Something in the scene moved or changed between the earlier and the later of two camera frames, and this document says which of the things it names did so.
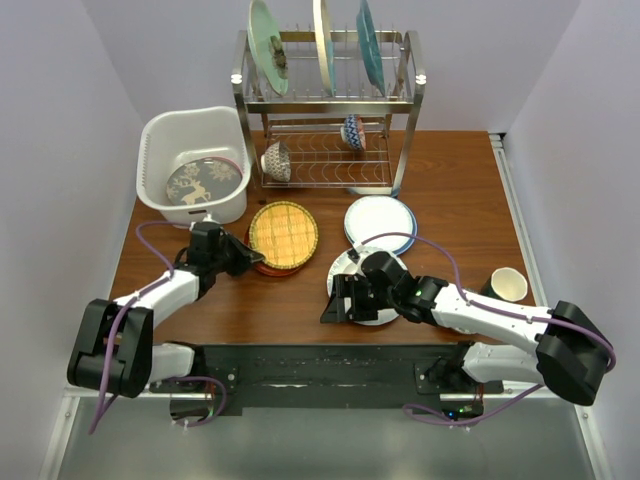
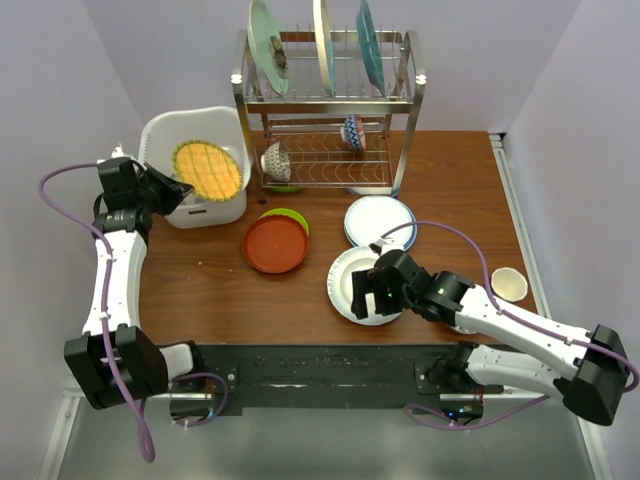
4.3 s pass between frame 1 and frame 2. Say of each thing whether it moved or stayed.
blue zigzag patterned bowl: stayed
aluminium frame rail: stayed
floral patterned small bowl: stayed
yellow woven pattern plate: moved
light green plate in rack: stayed
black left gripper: moved
